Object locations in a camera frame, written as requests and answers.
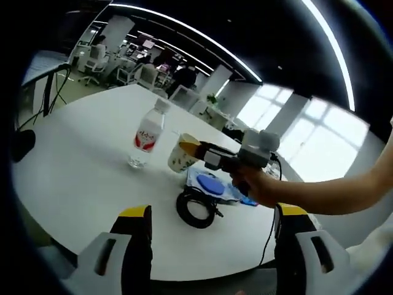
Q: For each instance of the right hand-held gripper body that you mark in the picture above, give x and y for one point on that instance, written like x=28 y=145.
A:
x=255 y=153

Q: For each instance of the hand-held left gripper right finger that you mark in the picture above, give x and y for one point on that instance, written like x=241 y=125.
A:
x=291 y=255

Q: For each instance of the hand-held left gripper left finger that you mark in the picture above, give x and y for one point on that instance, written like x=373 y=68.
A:
x=135 y=252

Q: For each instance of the blue pad packet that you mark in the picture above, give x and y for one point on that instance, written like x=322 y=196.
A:
x=212 y=186

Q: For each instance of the white paper cup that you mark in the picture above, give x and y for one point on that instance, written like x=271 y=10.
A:
x=179 y=161

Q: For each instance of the small blue white packet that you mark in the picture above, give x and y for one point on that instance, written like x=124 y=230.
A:
x=248 y=202

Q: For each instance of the clear plastic water bottle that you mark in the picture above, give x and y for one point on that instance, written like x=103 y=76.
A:
x=150 y=129

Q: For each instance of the person's right hand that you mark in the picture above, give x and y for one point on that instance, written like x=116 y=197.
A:
x=258 y=187

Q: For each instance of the white counter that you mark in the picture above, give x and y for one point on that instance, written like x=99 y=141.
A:
x=221 y=120

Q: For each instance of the large bright window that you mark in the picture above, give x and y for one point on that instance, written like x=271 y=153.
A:
x=322 y=138
x=264 y=107

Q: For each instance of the green potted plant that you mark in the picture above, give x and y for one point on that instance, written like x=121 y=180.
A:
x=215 y=99

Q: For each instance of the white office chair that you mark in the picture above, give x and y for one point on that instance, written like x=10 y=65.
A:
x=184 y=96
x=92 y=66
x=130 y=75

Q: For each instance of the white table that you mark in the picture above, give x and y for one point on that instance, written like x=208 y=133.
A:
x=92 y=184

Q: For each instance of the white ceiling light strip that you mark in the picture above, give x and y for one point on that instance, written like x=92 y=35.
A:
x=199 y=33
x=340 y=53

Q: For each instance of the black rounded object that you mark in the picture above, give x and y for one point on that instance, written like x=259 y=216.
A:
x=24 y=144

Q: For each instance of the black-legged side desk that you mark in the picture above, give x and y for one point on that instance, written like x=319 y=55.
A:
x=47 y=98

